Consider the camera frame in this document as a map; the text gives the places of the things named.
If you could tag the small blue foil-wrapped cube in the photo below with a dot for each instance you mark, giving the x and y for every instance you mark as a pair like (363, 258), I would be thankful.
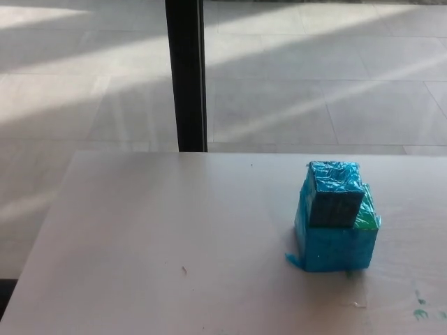
(335, 195)

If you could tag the big blue foil-wrapped cube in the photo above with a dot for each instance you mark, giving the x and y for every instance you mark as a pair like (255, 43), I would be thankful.
(335, 249)

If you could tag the black vertical window post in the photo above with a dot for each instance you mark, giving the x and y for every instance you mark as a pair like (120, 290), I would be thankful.
(186, 76)

